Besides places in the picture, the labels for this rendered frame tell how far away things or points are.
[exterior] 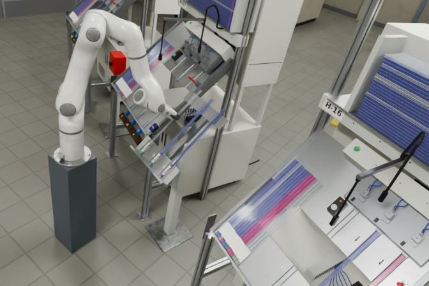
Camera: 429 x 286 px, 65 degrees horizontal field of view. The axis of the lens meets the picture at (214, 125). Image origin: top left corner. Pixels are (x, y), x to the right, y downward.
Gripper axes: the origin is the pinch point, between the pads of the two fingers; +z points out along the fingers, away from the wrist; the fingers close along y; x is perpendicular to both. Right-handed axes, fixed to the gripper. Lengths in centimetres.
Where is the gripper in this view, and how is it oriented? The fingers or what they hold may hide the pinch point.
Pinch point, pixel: (175, 116)
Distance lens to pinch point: 196.6
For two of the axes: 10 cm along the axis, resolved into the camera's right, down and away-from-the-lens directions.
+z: 4.9, 3.1, 8.1
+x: -6.1, 7.9, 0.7
